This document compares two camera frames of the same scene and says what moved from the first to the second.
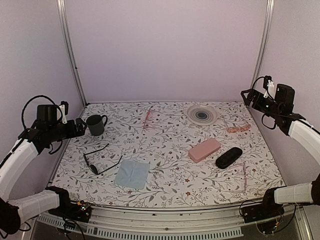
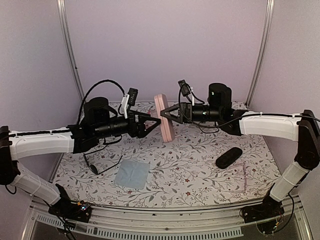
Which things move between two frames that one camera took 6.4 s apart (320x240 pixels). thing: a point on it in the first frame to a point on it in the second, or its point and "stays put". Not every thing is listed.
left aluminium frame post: (61, 5) stays put
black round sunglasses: (92, 167) stays put
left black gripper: (80, 131) to (134, 132)
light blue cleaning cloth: (131, 174) stays put
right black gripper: (253, 92) to (187, 113)
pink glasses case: (202, 150) to (161, 104)
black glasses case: (230, 155) stays put
